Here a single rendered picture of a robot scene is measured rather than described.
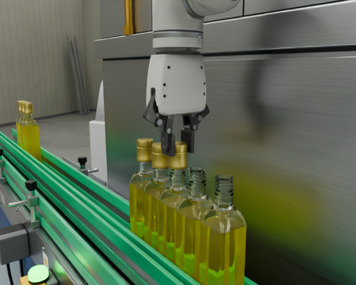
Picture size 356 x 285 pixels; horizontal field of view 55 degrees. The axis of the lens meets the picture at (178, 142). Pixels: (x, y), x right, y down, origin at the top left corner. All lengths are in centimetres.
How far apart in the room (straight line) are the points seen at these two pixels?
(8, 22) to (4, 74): 132
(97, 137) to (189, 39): 252
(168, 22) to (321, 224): 39
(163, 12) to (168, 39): 4
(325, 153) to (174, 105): 24
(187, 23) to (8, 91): 951
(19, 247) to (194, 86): 76
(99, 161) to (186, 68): 254
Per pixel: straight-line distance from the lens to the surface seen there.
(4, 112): 991
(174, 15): 56
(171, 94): 56
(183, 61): 57
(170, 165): 60
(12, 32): 1022
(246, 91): 64
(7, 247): 113
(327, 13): 57
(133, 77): 103
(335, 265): 61
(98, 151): 305
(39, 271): 89
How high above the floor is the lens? 147
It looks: 12 degrees down
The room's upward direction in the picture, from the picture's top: straight up
